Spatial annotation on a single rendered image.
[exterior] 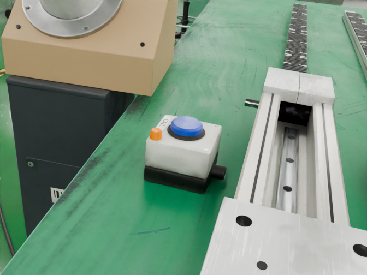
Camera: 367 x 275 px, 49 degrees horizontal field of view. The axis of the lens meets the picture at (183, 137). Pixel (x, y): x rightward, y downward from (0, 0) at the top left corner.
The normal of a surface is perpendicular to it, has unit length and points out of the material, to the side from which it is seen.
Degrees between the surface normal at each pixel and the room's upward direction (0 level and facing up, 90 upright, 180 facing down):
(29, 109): 90
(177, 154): 90
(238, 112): 0
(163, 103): 0
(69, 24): 42
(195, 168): 90
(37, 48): 90
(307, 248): 0
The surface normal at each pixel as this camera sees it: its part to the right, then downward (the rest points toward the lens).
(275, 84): 0.09, -0.87
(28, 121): -0.18, 0.47
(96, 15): -0.04, -0.33
